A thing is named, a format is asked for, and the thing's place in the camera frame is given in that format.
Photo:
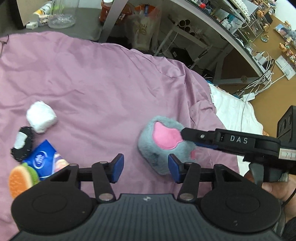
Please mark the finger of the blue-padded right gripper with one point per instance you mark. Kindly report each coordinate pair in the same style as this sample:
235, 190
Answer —
219, 139

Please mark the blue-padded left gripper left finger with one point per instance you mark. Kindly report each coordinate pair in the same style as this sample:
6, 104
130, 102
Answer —
104, 174

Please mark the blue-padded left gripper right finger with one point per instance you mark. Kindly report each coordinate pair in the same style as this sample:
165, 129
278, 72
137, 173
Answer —
187, 174

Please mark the grey pink plush toy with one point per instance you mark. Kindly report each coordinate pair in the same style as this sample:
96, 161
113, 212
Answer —
162, 137

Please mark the blue tissue pack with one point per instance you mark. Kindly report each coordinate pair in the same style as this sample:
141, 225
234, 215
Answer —
45, 160

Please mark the orange green burger plush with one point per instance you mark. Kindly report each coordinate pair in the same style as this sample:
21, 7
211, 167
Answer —
22, 178

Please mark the black white felt toy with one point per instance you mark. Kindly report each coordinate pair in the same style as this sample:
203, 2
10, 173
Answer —
23, 143

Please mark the person's right hand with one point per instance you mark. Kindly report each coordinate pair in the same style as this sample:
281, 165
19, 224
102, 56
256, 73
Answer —
280, 190

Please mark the white pillow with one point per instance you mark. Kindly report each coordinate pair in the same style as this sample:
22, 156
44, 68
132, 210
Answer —
235, 114

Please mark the white power strip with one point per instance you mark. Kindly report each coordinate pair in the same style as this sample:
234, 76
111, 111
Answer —
248, 97

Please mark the pink bed sheet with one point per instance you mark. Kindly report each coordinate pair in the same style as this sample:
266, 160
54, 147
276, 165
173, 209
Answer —
103, 96

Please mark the white desk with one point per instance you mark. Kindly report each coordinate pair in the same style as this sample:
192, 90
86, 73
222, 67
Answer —
118, 6

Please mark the translucent shopping bag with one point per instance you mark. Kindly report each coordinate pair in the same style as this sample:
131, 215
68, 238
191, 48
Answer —
142, 27

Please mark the dark-framed eyeglasses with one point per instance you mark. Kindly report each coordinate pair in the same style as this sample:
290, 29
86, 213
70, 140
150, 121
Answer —
3, 43

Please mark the clear large water jug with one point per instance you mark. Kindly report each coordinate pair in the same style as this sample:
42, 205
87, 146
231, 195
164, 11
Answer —
62, 14

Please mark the yellow white supplement jar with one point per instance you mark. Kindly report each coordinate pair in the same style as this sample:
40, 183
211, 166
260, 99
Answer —
44, 10

